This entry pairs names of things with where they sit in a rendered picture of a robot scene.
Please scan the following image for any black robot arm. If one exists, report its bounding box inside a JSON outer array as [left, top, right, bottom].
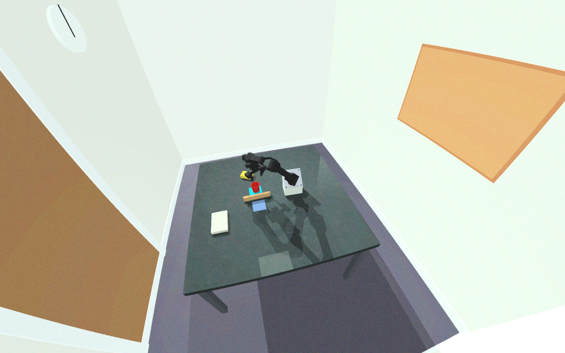
[[242, 152, 299, 186]]

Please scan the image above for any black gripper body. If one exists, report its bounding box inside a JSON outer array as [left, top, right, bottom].
[[244, 164, 266, 178]]

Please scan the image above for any light wooden plank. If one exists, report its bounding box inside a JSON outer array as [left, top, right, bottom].
[[244, 191, 270, 202]]

